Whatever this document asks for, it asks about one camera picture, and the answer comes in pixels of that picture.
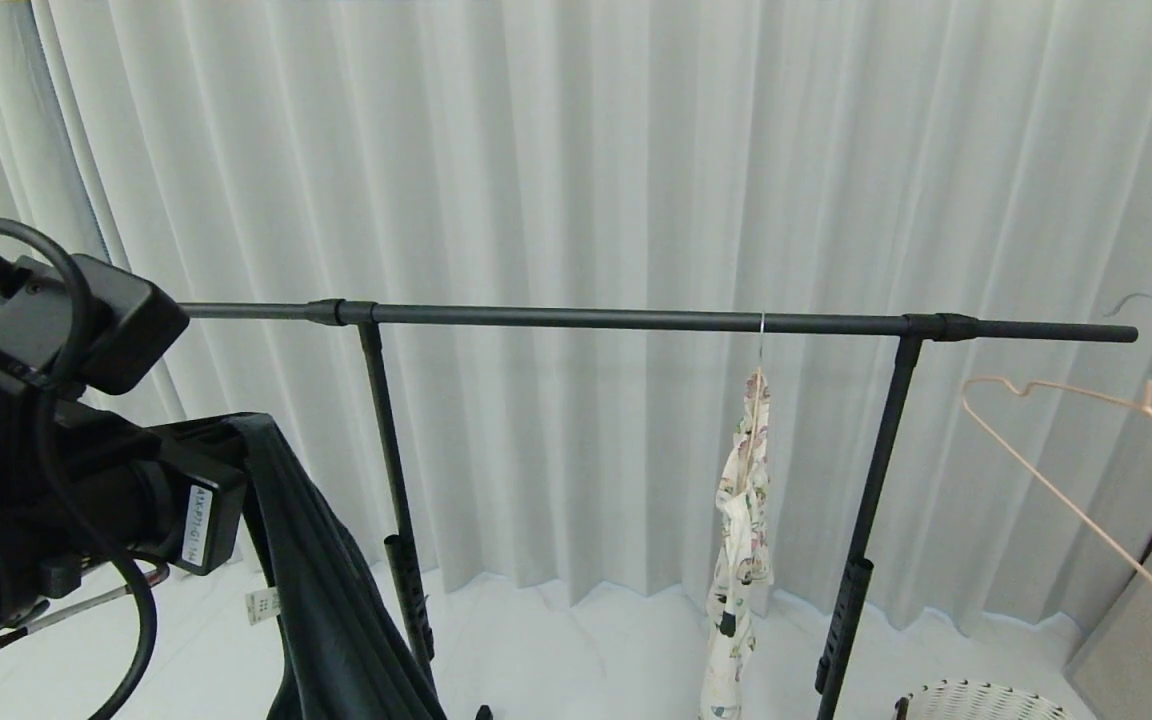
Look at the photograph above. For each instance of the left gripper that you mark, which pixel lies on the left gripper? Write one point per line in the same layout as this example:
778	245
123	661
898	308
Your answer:
116	500

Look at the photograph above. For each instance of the dark grey garment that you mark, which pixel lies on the dark grey garment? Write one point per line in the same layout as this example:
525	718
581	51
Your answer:
326	600

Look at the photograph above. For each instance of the cream printed garment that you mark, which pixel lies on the cream printed garment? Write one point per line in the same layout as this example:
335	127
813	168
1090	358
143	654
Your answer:
731	600

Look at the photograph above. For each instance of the pink clothes hanger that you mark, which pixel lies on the pink clothes hanger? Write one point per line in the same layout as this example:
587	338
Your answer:
761	345
1076	505

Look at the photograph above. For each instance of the black clothes rack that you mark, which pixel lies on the black clothes rack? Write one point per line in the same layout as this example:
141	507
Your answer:
636	319

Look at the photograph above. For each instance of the white laundry basket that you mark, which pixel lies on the white laundry basket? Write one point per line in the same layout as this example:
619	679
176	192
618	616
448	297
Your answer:
976	700

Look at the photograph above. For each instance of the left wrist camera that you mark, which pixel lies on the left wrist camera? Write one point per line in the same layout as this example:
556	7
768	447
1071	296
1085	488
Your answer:
106	320

